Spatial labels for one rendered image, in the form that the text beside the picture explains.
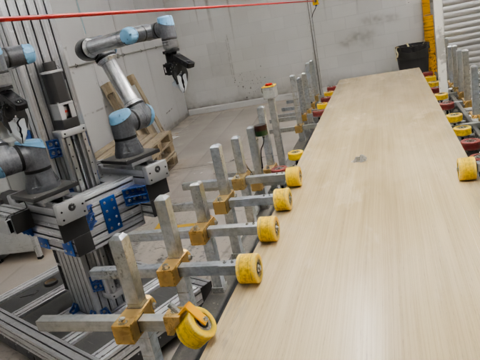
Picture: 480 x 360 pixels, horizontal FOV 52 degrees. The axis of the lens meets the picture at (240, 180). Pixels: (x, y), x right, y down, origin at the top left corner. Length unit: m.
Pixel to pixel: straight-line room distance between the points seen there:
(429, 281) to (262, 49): 8.83
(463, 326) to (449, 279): 0.18
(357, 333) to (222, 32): 9.13
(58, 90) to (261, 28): 7.65
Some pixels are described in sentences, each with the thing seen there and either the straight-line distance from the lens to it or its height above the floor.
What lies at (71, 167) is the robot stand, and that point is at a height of 1.07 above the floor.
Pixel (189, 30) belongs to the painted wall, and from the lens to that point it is 10.15.
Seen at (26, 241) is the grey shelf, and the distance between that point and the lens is 4.60.
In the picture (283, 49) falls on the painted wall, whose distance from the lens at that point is 9.85.
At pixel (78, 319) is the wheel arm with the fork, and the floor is 0.96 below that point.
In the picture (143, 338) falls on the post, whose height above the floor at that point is 0.88.
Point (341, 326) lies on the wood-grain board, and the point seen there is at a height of 0.90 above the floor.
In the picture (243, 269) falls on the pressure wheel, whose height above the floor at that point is 0.96.
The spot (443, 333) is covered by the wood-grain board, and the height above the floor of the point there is 0.90.
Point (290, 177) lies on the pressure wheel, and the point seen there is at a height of 0.95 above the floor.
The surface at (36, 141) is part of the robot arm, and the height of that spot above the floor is 1.26.
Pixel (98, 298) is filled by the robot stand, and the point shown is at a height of 0.34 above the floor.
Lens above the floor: 1.56
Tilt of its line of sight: 17 degrees down
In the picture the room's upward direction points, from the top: 11 degrees counter-clockwise
